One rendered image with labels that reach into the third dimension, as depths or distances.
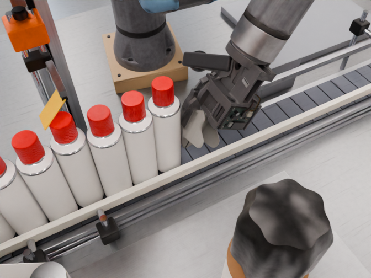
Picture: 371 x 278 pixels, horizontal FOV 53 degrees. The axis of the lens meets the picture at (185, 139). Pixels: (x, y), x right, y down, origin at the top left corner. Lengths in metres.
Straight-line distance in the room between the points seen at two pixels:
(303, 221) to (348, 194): 0.47
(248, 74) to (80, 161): 0.28
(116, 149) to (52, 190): 0.11
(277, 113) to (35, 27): 0.51
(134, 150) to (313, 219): 0.34
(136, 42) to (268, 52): 0.40
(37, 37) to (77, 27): 0.65
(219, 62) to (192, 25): 0.54
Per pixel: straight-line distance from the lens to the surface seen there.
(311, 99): 0.87
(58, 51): 0.61
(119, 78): 0.90
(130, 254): 0.63
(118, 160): 0.58
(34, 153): 0.53
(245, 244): 0.35
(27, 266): 0.47
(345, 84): 0.93
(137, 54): 0.88
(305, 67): 0.81
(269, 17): 0.53
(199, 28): 1.11
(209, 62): 0.61
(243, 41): 0.55
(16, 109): 0.95
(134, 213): 0.68
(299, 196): 0.34
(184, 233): 0.64
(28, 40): 0.52
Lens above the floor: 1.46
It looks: 51 degrees down
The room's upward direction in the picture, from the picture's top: straight up
